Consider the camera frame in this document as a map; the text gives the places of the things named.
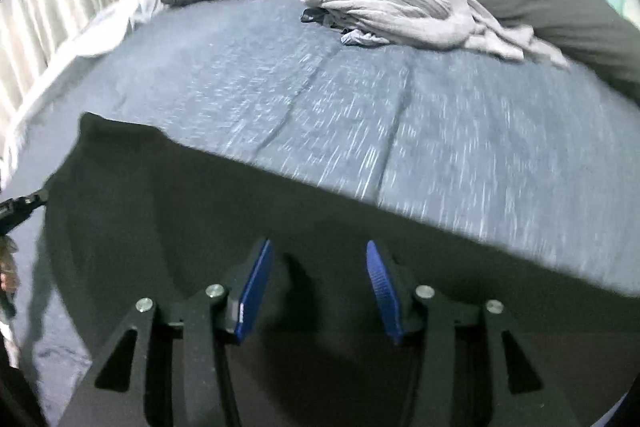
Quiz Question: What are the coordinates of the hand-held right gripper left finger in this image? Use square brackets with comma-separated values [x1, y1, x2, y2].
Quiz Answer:
[57, 237, 275, 427]

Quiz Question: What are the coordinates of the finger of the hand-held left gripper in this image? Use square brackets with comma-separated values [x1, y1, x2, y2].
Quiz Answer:
[0, 190, 49, 233]

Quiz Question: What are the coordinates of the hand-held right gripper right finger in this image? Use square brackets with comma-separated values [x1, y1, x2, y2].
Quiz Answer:
[366, 239, 581, 427]

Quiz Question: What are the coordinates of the black sweatshirt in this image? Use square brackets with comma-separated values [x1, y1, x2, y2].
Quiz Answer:
[42, 112, 640, 427]

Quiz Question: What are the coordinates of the person's left hand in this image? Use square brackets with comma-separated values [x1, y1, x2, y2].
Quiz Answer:
[0, 239, 20, 295]

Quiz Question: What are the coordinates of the striped curtain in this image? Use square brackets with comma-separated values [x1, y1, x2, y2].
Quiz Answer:
[0, 0, 121, 128]

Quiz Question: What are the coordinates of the crumpled light grey garment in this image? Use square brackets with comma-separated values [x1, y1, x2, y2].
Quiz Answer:
[300, 0, 571, 68]

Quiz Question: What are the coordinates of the pale grey sheet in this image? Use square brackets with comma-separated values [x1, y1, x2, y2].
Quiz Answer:
[0, 0, 168, 188]

